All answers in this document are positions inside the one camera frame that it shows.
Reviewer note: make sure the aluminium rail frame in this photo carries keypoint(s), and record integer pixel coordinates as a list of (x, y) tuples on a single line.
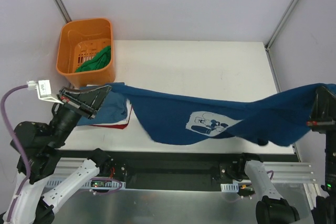
[(284, 172)]

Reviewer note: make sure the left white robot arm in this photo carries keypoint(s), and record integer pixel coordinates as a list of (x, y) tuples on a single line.
[(38, 145)]

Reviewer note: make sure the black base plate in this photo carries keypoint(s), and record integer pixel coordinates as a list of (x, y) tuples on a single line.
[(173, 171)]

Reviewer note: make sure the left slotted cable duct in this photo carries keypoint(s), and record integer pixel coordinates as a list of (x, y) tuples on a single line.
[(104, 184)]

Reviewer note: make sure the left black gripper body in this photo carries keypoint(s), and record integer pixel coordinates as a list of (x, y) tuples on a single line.
[(77, 105)]

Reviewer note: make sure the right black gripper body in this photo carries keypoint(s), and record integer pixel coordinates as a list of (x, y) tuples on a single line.
[(323, 123)]

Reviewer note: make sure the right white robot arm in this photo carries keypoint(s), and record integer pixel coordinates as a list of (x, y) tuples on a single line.
[(272, 207)]

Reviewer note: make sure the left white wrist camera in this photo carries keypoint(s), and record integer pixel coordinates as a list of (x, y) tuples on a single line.
[(43, 89)]

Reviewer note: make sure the folded red t shirt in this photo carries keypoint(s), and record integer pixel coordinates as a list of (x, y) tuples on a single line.
[(118, 127)]

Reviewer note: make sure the dark blue t shirt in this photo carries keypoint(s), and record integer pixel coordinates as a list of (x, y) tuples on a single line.
[(181, 120)]

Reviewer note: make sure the orange plastic basket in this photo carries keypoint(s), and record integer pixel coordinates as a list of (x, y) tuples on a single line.
[(79, 42)]

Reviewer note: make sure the right slotted cable duct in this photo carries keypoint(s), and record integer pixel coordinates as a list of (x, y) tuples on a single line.
[(230, 188)]

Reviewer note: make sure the slotted cable duct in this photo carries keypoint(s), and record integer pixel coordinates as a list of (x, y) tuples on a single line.
[(104, 184), (230, 188)]

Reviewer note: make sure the green t shirt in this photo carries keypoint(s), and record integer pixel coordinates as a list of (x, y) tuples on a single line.
[(99, 61)]

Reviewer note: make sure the folded light blue t shirt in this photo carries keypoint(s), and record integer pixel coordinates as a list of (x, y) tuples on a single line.
[(114, 113)]

